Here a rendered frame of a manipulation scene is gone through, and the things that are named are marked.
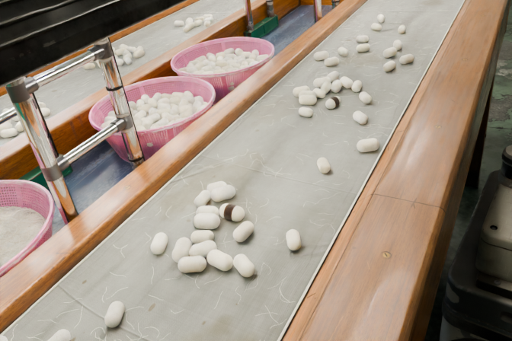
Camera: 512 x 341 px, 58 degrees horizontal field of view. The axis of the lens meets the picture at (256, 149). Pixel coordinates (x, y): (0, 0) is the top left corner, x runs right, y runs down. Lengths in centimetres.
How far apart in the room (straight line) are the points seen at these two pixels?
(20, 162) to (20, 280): 37
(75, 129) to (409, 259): 74
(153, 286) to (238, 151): 31
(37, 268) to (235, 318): 27
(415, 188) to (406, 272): 16
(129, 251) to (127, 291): 7
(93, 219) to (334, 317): 37
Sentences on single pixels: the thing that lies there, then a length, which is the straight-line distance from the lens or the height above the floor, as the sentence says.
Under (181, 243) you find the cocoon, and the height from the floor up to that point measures 76.
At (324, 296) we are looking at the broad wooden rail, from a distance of 52.
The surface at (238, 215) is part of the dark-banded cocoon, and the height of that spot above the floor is 76.
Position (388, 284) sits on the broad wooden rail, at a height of 76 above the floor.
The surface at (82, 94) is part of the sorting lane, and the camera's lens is 123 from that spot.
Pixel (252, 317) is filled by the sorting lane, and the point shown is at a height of 74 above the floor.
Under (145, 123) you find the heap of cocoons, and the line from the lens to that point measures 98.
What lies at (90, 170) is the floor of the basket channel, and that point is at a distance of 101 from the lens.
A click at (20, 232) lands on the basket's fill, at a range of 81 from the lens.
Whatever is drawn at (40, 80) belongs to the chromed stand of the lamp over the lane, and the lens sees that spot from 66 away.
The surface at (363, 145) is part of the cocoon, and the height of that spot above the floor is 76.
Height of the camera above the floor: 116
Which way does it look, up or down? 31 degrees down
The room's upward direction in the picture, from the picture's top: 8 degrees counter-clockwise
